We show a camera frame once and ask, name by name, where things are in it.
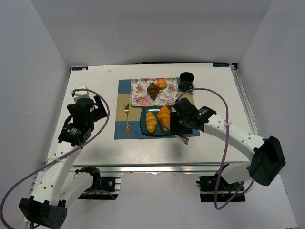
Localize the large orange striped croissant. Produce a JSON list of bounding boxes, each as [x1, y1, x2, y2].
[[157, 105, 171, 132]]

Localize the silver metal tongs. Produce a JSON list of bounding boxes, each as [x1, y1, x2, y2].
[[160, 121, 189, 145]]

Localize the orange striped bread loaf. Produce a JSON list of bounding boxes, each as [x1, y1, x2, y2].
[[145, 111, 157, 133]]

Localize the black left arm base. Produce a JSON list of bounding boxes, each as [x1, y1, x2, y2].
[[78, 177, 121, 200]]

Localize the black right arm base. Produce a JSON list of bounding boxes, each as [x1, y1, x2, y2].
[[196, 176, 246, 203]]

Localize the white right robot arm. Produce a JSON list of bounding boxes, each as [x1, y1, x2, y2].
[[170, 98, 286, 186]]

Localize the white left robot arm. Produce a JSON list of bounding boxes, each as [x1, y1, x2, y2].
[[19, 95, 108, 229]]

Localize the dark teal square plate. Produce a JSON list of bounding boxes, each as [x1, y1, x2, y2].
[[140, 106, 170, 137]]

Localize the dark green mug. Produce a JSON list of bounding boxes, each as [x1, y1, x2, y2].
[[179, 72, 194, 92]]

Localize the round orange bun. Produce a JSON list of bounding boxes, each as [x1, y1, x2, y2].
[[156, 79, 167, 89]]

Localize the brown chocolate croissant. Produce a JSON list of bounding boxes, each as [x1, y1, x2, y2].
[[147, 83, 159, 100]]

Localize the floral rectangular tray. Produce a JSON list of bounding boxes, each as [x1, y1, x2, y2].
[[131, 78, 179, 107]]

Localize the blue and beige placemat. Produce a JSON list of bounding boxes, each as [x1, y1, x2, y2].
[[113, 79, 200, 140]]

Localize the gold fork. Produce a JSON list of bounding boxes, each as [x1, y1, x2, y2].
[[124, 102, 131, 135]]

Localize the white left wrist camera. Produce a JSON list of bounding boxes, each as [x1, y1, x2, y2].
[[71, 85, 90, 103]]

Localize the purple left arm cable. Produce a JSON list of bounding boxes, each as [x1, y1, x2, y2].
[[0, 88, 118, 228]]

